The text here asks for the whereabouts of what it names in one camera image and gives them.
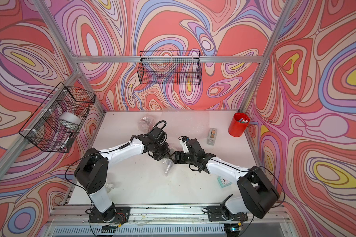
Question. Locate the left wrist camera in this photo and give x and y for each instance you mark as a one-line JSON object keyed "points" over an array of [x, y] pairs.
{"points": [[157, 135]]}

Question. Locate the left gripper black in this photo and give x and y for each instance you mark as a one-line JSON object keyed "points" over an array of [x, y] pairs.
{"points": [[166, 151]]}

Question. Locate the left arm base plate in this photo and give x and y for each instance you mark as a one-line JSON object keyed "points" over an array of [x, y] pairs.
{"points": [[118, 215]]}

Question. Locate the bubble wrap sheet around mug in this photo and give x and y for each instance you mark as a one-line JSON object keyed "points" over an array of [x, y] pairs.
{"points": [[146, 123]]}

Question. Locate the black wire basket left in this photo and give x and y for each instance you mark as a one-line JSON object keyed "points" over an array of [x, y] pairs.
{"points": [[48, 132]]}

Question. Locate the flat bubble wrap sheet stack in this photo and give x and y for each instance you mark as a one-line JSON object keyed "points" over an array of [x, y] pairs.
{"points": [[193, 124]]}

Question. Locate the small green alarm clock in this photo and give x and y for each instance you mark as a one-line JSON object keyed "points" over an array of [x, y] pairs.
{"points": [[223, 182]]}

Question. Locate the black marker in basket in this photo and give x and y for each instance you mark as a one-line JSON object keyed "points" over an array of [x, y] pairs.
{"points": [[67, 143]]}

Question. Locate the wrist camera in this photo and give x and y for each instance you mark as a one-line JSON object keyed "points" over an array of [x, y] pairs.
{"points": [[157, 135], [191, 146]]}

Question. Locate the black wire basket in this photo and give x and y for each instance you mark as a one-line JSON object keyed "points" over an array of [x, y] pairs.
{"points": [[48, 132], [170, 67]]}

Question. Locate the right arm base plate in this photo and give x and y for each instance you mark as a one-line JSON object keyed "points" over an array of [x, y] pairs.
{"points": [[217, 213]]}

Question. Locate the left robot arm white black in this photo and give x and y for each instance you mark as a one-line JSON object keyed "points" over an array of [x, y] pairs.
{"points": [[93, 168]]}

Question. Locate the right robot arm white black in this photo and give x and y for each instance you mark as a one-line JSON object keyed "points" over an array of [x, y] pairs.
{"points": [[257, 194]]}

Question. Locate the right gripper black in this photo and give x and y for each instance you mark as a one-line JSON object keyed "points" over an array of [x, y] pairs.
{"points": [[179, 156]]}

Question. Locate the black wire basket back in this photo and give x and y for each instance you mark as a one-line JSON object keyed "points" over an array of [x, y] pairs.
{"points": [[170, 67]]}

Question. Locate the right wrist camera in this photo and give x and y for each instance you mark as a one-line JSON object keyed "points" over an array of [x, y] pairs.
{"points": [[191, 146]]}

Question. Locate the red pen holder cup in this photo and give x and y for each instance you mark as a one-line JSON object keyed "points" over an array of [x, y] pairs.
{"points": [[238, 124]]}

